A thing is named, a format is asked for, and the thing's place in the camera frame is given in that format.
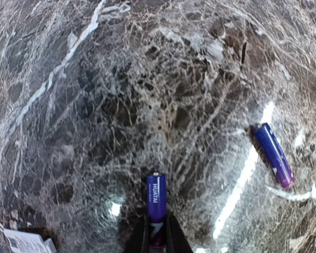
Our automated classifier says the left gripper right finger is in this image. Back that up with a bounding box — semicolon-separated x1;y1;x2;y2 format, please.
165;214;193;253

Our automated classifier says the blue purple AAA battery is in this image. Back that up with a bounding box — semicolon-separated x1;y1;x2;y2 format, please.
146;172;167;247

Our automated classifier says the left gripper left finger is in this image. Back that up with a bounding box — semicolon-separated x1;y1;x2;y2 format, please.
123;215;150;253

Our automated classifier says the white remote control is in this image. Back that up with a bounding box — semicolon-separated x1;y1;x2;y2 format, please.
0;223;57;253

